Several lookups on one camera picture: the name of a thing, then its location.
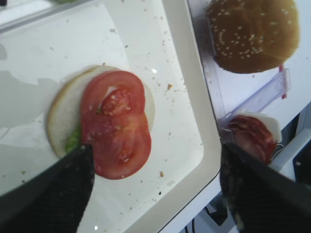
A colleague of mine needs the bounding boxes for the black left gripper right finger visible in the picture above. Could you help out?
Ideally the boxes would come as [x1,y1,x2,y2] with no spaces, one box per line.
[220,143,311,233]

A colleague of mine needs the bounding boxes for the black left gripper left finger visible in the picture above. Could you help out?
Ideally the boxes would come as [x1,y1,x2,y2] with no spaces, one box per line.
[0,145,94,233]

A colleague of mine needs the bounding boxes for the red tomato slices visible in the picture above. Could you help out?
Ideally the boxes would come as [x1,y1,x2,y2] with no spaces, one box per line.
[80,70,152,180]

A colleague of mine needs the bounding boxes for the red meat slices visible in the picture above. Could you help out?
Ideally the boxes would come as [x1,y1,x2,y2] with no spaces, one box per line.
[221,115,278,165]

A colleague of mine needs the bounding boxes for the green lettuce leaf on bun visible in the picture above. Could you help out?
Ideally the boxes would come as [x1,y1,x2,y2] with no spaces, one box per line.
[65,109,103,154]

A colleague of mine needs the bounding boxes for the bottom bun slice on tray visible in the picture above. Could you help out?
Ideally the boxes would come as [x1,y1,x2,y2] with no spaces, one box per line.
[46,65,156,158]

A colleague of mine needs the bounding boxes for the right red tape strip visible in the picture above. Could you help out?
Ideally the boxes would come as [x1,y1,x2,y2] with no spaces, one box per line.
[279,64,288,100]

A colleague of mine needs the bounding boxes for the right clear cross divider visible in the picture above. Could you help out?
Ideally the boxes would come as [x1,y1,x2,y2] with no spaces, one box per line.
[225,68,291,119]

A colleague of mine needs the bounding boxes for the white metal serving tray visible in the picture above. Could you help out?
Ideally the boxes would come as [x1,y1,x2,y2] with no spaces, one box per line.
[0,0,221,233]

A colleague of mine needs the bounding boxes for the sesame burger buns stack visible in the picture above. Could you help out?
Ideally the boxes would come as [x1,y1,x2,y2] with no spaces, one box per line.
[206,0,300,74]

